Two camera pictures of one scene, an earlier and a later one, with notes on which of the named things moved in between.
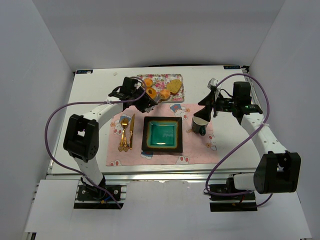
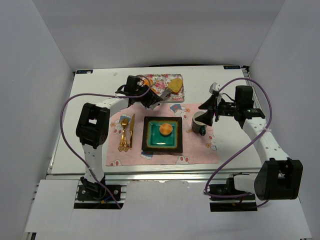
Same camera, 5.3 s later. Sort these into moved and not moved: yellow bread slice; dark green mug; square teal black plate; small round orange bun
Moved: small round orange bun
Not moved: dark green mug; yellow bread slice; square teal black plate
